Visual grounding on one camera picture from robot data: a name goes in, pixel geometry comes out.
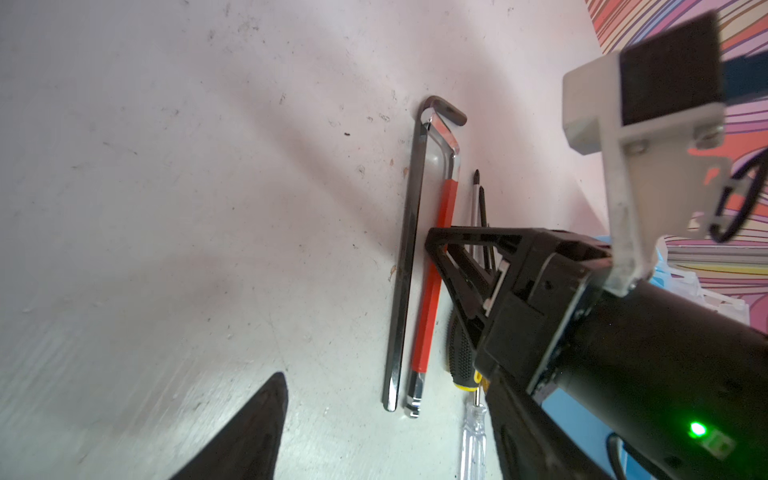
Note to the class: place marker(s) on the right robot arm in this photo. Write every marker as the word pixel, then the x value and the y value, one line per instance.
pixel 684 387

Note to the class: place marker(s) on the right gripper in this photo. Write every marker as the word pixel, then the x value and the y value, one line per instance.
pixel 550 276

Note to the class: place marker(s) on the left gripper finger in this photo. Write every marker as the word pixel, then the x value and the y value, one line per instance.
pixel 247 447

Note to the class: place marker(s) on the blue plastic tool box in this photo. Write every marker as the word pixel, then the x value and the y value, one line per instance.
pixel 585 429

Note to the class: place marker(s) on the clear handled screwdriver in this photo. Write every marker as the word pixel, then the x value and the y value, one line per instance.
pixel 473 449

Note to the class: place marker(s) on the dark steel hex key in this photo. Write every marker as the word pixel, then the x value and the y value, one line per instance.
pixel 407 249

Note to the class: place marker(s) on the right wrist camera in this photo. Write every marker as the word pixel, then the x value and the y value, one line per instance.
pixel 653 111

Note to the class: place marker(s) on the yellow black screwdriver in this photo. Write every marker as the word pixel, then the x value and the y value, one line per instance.
pixel 459 351

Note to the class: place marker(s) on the red sleeved hex key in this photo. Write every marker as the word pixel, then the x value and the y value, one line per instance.
pixel 441 134

